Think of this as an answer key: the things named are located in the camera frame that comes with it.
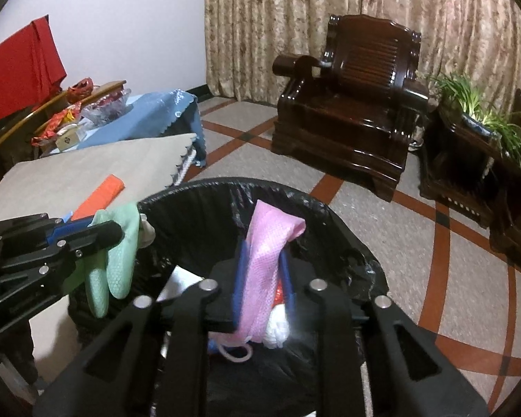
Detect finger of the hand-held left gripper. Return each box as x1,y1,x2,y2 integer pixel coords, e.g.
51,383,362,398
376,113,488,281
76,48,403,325
0,213,90,248
48,221,126,272

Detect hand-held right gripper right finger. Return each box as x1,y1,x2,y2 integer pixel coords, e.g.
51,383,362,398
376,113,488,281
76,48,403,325
280,250,489,417

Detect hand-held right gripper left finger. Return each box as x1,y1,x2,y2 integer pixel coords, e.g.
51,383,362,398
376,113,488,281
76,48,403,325
32,240,249,417

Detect green rubber glove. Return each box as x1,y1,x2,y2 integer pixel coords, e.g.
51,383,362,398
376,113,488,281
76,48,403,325
84,202,156,319

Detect white tissue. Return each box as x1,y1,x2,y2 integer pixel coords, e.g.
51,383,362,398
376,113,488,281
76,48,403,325
263,306,297,350

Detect pink mesh cloth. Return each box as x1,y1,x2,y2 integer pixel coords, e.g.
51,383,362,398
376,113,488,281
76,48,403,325
207,200,307,363

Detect white paper card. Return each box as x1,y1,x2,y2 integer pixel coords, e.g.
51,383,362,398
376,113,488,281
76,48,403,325
158,265,206,302

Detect black bag-lined trash bin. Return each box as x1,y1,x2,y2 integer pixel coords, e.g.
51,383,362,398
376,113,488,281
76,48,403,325
67,177,389,417

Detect orange scrub pad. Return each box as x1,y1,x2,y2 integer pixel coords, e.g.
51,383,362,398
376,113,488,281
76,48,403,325
71,174,126,222

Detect beige tablecloth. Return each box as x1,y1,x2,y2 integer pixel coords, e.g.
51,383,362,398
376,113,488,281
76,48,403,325
0,132,199,383

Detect small beige box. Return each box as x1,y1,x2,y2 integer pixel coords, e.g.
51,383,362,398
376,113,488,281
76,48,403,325
54,132,81,154

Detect red snack packets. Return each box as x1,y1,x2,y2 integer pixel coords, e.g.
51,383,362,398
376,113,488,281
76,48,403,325
30,111,77,148

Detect clear plastic bag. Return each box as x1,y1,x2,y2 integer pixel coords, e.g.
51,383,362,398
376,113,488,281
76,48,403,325
82,89,132,125

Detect blue tablecloth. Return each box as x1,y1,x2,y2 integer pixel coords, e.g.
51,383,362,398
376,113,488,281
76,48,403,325
41,89,207,169

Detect red patterned basket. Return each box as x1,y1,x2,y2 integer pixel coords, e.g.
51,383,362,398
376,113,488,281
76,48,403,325
65,77,94,103

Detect red cloth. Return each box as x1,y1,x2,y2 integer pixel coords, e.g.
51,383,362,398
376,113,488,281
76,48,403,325
0,15,68,130

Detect dark wooden side table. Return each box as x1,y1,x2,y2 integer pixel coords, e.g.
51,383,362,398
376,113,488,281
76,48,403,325
418,106,510,229

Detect potted green plant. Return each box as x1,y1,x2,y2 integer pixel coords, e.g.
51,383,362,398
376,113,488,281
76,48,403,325
429,72,521,175

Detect beige patterned curtain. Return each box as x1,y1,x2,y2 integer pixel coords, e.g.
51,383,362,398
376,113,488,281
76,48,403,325
204,0,521,148

